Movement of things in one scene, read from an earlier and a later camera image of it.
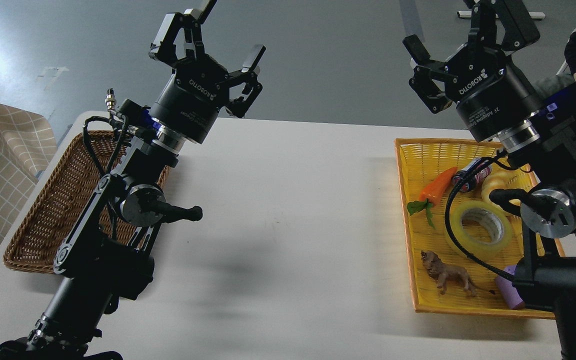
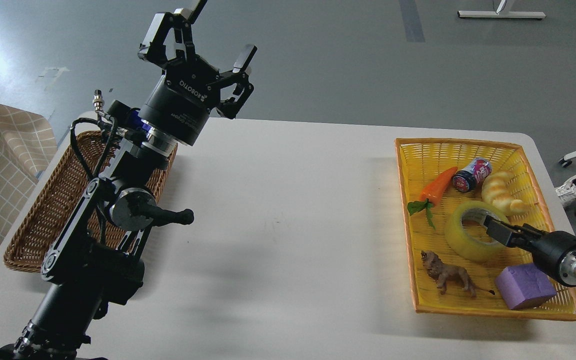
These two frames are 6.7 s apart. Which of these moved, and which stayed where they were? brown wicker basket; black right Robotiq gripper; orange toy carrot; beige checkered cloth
Moved: black right Robotiq gripper
Stayed: orange toy carrot; beige checkered cloth; brown wicker basket
